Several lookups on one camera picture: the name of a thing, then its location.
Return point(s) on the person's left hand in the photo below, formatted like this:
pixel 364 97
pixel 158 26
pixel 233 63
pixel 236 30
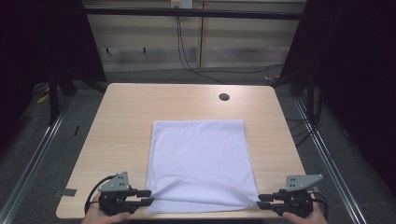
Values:
pixel 99 217

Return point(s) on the small black floor strip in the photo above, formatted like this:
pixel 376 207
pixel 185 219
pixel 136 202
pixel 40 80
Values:
pixel 76 130

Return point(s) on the black horizontal frame bar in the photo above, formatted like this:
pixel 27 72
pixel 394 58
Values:
pixel 193 13

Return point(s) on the metal floor rail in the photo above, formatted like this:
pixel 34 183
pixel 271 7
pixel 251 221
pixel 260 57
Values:
pixel 28 168
pixel 330 161

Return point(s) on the grey tape strip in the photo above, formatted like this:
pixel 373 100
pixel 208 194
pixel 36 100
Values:
pixel 67 192

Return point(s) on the white wall socket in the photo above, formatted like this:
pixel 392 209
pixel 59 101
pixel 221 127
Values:
pixel 181 3

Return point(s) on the person's right hand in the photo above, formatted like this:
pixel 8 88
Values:
pixel 306 219

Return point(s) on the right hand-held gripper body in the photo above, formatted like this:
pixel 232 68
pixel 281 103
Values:
pixel 295 200

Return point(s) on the dark curtain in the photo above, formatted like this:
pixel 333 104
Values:
pixel 37 40
pixel 355 77

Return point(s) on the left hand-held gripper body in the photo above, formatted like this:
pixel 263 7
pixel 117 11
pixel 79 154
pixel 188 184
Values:
pixel 115 202

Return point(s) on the round black table grommet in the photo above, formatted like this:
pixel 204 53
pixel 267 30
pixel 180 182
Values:
pixel 224 96

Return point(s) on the white towel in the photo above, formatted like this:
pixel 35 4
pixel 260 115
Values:
pixel 202 161

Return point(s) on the yellow floor object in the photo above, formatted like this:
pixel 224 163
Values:
pixel 42 99

